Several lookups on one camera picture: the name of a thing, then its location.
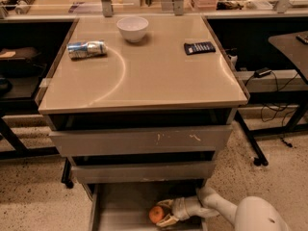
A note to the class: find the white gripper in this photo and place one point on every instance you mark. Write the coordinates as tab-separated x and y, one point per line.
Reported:
182	208

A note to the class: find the orange fruit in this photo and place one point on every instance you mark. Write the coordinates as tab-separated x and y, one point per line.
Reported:
156	214

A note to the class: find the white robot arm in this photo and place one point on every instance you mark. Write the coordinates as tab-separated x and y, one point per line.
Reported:
251	214

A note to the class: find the grey middle drawer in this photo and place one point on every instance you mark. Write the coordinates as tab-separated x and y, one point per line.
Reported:
143	172

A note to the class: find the grey drawer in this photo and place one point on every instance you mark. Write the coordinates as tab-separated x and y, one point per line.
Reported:
143	172
141	141
125	206

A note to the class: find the grey bottom drawer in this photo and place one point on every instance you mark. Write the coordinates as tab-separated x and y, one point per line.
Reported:
125	206

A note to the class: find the grey top drawer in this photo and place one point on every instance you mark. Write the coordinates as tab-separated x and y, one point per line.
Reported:
141	141

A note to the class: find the grey drawer cabinet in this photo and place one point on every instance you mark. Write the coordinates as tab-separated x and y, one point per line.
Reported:
152	83

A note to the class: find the black calculator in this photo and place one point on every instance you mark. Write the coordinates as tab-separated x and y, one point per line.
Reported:
199	48

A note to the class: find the black power adapter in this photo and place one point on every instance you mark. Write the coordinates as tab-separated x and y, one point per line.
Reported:
262	72

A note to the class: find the crushed blue silver can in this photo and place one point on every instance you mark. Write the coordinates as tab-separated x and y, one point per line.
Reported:
86	49

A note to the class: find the white ceramic bowl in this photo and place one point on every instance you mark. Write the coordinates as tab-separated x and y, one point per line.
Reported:
133	28

